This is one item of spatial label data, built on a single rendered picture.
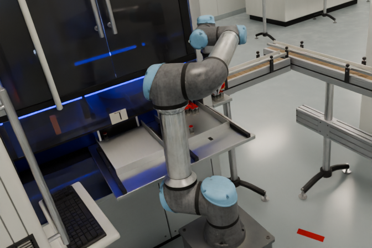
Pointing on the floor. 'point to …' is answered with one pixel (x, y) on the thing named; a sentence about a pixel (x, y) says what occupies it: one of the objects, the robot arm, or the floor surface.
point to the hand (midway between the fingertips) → (217, 93)
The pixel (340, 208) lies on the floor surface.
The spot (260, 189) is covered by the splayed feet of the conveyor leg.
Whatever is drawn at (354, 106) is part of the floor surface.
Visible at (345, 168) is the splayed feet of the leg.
